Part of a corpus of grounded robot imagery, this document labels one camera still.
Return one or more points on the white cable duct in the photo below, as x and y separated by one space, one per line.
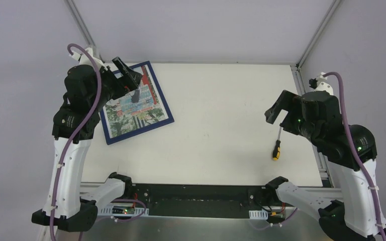
106 210
258 214

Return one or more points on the blue wooden picture frame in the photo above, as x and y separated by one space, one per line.
164 109

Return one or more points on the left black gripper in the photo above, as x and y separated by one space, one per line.
115 79

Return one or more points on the right white cable duct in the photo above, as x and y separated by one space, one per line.
258 214

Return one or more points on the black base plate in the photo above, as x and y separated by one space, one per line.
207 201

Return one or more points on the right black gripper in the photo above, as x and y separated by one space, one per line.
289 113

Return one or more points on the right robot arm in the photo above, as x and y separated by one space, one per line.
320 117

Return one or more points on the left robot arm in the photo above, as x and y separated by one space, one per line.
89 86

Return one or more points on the colourful photo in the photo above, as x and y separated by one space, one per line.
138 109

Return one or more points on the left white cable duct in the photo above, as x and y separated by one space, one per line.
106 210

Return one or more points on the black yellow screwdriver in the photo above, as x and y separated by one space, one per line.
276 149

